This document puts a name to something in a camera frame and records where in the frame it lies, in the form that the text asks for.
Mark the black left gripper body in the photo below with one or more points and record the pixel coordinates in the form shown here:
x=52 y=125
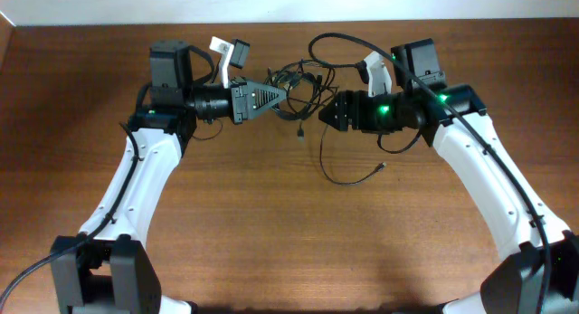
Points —
x=238 y=100

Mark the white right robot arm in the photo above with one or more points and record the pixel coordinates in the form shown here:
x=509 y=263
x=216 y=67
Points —
x=406 y=88

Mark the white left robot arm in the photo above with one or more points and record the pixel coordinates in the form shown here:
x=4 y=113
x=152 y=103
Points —
x=105 y=267

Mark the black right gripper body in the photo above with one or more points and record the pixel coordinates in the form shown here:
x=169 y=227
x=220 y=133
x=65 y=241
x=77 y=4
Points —
x=375 y=116

